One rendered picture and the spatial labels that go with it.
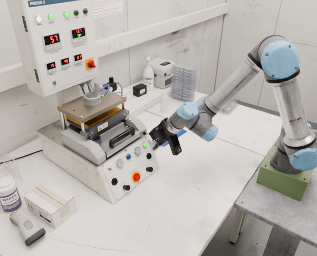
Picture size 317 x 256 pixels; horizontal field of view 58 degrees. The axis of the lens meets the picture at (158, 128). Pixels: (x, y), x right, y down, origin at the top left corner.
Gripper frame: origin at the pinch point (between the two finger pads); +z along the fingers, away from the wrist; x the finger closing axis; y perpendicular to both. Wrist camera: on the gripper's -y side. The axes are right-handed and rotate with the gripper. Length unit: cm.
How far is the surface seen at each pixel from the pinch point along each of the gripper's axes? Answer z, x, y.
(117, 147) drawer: -1.2, 16.3, 11.0
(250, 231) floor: 48, -61, -85
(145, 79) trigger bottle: 35, -64, 50
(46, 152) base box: 36, 29, 36
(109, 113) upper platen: -1.7, 8.1, 26.8
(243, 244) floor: 48, -48, -85
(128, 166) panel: 5.7, 13.9, 1.4
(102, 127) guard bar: -1.6, 16.4, 22.4
